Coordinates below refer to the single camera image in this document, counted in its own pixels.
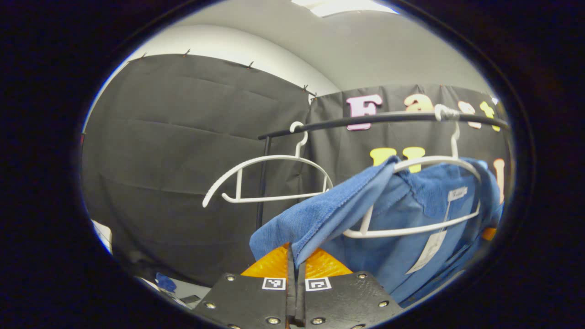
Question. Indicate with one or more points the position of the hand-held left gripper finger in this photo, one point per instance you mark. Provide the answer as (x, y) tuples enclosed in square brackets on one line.
[(291, 292), (300, 297)]

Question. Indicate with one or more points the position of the large ceiling light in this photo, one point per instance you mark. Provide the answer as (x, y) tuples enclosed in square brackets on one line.
[(343, 7)]

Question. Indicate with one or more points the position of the black backdrop cloth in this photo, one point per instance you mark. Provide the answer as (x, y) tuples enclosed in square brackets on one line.
[(352, 146), (173, 137)]

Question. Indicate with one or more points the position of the white clothes hanger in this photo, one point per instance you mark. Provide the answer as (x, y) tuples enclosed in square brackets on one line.
[(393, 233), (238, 183)]

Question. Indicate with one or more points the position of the small blue cloth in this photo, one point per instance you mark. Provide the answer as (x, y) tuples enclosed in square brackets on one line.
[(165, 282)]

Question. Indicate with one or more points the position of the black metal clothes rack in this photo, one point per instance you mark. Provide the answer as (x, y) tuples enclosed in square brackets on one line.
[(263, 183)]

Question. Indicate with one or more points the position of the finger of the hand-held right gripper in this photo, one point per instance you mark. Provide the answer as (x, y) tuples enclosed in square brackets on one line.
[(489, 234)]

